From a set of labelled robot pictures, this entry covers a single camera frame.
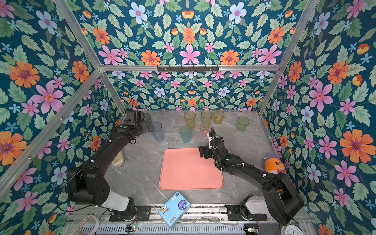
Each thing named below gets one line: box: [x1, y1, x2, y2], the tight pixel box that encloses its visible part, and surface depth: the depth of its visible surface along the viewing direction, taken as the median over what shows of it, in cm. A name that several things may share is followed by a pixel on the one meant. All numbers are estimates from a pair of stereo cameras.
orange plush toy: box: [264, 157, 287, 175], surface depth 83 cm
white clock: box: [281, 224, 304, 235], surface depth 67 cm
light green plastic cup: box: [236, 116, 250, 132], surface depth 107 cm
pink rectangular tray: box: [159, 148, 224, 191], surface depth 88 cm
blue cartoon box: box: [157, 191, 191, 229], surface depth 72 cm
